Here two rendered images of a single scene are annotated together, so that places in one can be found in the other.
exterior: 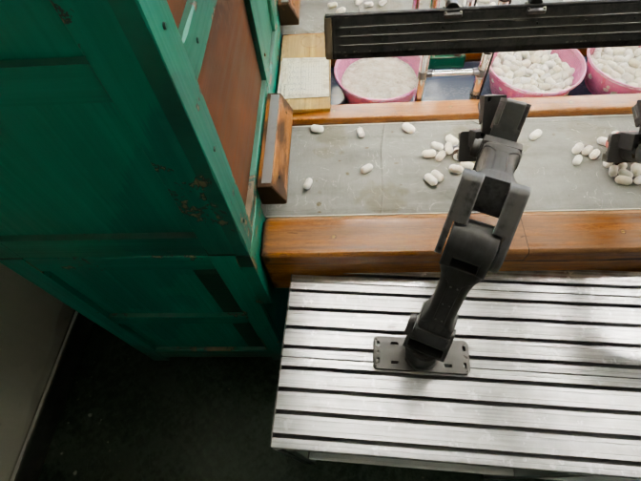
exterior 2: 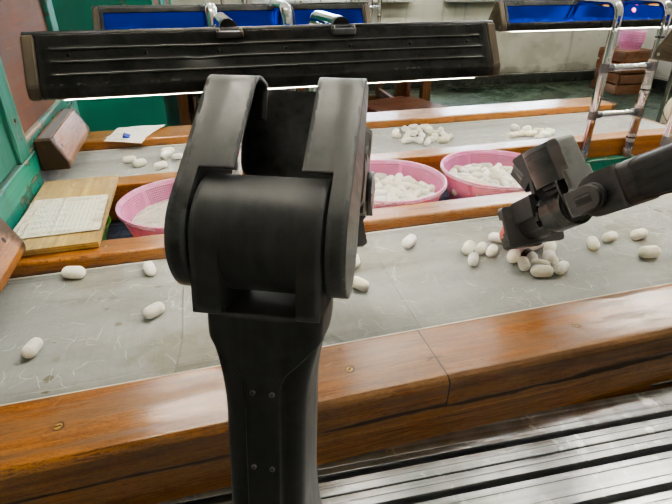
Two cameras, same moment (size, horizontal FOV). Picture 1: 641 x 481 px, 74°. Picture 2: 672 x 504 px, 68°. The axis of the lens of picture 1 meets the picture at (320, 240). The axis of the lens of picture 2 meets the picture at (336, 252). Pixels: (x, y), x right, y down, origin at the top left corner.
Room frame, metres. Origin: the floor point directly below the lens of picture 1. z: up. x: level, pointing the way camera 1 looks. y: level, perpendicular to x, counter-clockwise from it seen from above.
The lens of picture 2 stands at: (0.05, -0.16, 1.17)
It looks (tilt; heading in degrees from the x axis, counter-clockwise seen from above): 29 degrees down; 337
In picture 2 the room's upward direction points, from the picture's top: straight up
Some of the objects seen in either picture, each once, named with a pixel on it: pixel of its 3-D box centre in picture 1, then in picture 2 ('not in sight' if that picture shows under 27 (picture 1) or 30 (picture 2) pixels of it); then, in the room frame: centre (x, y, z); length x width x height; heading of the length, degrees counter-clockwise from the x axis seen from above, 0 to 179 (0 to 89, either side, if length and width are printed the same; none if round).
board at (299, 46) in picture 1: (304, 71); (68, 210); (1.06, -0.02, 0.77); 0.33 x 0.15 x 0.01; 173
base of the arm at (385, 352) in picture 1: (423, 350); not in sight; (0.22, -0.18, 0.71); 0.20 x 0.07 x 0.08; 79
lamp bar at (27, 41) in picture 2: (485, 24); (284, 54); (0.73, -0.37, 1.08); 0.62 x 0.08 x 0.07; 83
